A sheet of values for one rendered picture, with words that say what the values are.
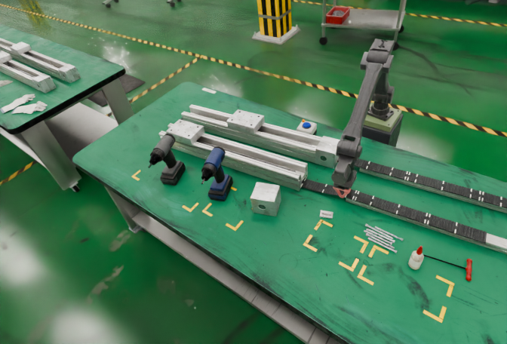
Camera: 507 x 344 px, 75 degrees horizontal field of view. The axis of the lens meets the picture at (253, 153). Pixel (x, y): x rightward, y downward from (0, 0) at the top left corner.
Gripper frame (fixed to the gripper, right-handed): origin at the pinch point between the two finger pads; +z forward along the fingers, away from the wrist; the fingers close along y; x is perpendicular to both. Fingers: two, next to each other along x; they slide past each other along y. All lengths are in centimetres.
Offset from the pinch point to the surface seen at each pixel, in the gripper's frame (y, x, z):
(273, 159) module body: -2.4, -34.0, -4.0
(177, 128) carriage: 1, -87, -9
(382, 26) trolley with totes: -303, -53, 52
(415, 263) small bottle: 21.3, 31.6, -0.6
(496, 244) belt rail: 2, 54, 0
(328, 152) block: -14.2, -12.2, -6.4
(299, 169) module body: -2.4, -21.3, -2.7
